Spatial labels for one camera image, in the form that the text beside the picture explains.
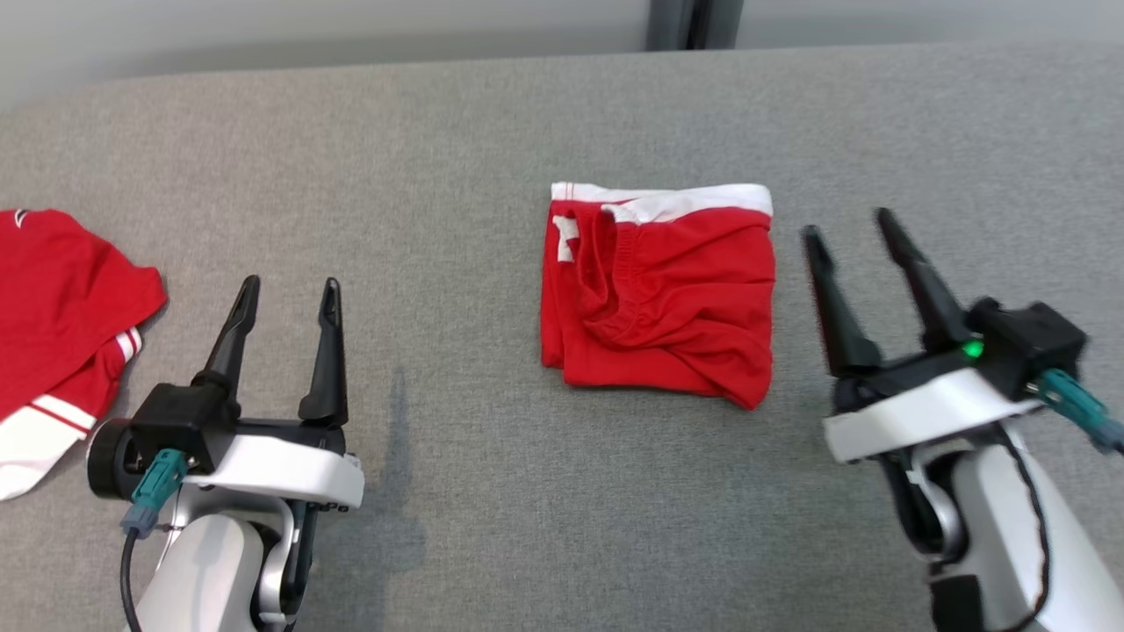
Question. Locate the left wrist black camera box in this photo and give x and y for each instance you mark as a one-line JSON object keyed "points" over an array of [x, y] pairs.
{"points": [[167, 417]]}

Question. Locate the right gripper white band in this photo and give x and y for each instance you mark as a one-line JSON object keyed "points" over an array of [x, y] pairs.
{"points": [[922, 412]]}

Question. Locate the red shorts white trim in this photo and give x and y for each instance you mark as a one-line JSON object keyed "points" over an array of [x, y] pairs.
{"points": [[685, 307]]}

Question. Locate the grey double partition post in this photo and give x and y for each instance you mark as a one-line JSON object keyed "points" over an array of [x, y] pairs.
{"points": [[694, 22]]}

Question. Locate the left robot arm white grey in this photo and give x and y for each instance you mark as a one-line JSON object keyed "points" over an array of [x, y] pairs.
{"points": [[211, 570]]}

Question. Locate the red jersey white striped trim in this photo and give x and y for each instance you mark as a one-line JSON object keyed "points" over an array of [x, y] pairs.
{"points": [[61, 298]]}

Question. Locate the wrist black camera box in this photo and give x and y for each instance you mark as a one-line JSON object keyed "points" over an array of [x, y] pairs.
{"points": [[167, 417], [1027, 338]]}

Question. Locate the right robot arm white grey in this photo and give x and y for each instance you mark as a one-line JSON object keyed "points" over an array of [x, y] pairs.
{"points": [[1001, 527]]}

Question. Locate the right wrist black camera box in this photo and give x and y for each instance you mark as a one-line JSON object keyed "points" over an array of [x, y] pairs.
{"points": [[1027, 338]]}

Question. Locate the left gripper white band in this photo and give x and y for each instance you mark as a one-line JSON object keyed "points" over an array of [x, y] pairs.
{"points": [[281, 470]]}

